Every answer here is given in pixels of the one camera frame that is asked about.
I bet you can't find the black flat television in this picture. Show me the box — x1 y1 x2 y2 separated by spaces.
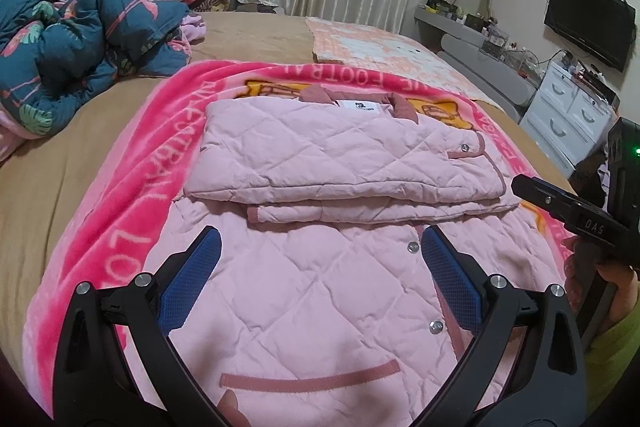
544 0 637 74

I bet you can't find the pink printed fleece blanket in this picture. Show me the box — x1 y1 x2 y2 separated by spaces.
25 59 581 408

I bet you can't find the peach patterned blanket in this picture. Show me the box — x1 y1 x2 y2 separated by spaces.
305 17 506 110

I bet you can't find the grey desk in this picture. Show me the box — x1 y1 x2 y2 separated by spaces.
414 4 538 108

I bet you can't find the bed with tan sheet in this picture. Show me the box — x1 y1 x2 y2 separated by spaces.
0 9 576 383

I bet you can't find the person's right hand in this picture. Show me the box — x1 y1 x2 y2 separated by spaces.
564 239 640 324

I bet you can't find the dark clothes heap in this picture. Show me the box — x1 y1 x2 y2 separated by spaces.
570 152 611 208

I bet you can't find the desk clutter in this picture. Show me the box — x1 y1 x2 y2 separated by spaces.
425 0 543 78

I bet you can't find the person's right forearm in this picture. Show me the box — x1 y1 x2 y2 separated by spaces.
582 304 640 415

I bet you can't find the blue floral duvet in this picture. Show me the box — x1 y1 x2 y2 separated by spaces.
0 0 207 158

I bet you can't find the white drawer cabinet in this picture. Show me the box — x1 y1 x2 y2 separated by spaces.
519 59 621 178

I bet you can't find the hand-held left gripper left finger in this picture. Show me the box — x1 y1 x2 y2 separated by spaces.
52 225 236 427

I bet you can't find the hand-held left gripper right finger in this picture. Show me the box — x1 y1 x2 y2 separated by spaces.
415 225 590 427

